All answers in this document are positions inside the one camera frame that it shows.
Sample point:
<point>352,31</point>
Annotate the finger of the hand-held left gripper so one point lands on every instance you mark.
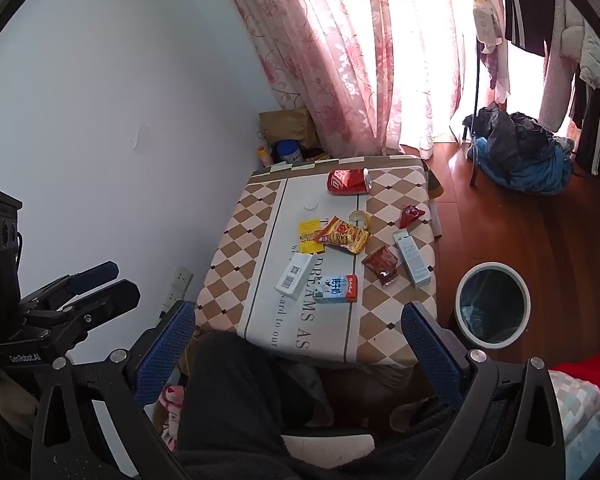
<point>95,273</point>
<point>115,297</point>

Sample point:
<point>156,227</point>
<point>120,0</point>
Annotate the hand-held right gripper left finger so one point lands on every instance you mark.
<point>166,350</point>

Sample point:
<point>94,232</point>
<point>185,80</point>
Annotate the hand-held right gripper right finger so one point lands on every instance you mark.
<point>430,355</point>

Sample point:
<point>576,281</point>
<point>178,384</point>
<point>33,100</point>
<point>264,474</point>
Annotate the white round trash bin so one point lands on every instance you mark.
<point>490,310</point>

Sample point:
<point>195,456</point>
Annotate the grey long box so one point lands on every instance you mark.
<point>411,260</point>

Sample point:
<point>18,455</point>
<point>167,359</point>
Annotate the dark red sauce packet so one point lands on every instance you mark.
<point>380,265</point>

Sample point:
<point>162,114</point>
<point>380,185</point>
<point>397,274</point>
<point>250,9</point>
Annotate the blue milk carton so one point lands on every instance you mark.
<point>332,290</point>

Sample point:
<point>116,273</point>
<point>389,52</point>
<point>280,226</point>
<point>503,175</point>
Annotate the small red wrapper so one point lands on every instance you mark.
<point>410,216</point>

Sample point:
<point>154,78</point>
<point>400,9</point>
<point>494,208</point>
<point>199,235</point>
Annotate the orange red snack bag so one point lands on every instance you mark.
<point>345,236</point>

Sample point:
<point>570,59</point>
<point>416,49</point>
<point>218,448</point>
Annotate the white barcode box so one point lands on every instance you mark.
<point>294,275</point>

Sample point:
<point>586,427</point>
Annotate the yellow paper packet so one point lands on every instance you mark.
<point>307,232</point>

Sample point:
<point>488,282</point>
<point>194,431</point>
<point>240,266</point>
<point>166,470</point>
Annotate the pink white shoe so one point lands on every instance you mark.
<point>172,400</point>

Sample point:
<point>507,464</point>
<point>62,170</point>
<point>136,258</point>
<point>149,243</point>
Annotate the grey slipper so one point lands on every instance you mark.
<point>417,415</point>

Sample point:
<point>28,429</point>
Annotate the person's dark fleece trousers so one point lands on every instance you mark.
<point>230,400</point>

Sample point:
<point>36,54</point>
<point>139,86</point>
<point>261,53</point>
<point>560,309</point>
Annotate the person's white sock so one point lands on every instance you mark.
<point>330,445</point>

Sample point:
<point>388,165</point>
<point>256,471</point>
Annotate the pale checked bedding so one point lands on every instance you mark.
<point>575,405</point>

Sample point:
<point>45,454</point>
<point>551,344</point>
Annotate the brown white checkered tablecloth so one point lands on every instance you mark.
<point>260,220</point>

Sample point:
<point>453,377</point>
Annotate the red blanket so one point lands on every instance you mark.
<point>590,367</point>

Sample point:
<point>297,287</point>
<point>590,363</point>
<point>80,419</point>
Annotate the white round cap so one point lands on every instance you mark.
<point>310,205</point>

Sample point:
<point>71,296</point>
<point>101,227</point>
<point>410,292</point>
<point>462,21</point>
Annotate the red soda can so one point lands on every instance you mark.
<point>345,181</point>

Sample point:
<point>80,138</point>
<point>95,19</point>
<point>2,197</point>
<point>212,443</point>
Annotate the small yellow cap bottle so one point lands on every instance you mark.
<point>265,156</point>

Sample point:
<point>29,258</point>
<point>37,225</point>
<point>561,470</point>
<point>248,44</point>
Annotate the pile of blue dark clothes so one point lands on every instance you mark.
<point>520,160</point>

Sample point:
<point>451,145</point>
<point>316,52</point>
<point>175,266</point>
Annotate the blue lid jar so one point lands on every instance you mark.
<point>287,151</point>

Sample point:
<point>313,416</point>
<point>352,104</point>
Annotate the brown paper bag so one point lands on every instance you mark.
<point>285,125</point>

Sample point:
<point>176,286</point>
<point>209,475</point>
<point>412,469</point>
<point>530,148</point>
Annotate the black clothes rack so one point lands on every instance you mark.
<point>477,85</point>

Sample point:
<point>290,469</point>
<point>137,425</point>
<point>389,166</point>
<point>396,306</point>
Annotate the pink floral curtain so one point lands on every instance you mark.
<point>340,60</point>

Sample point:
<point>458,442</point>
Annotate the pink fuzzy hanging garment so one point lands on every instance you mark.
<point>560,70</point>

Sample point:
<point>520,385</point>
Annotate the white puffer jacket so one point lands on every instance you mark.
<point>595,55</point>

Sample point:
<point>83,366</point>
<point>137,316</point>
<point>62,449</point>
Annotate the white floral hanging garment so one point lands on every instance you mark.
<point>490,15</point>

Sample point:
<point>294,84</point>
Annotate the black striped hanging garment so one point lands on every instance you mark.
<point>530,5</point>

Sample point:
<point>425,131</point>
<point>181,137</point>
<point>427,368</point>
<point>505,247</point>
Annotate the white wall socket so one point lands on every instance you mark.
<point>182,278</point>
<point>169,299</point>

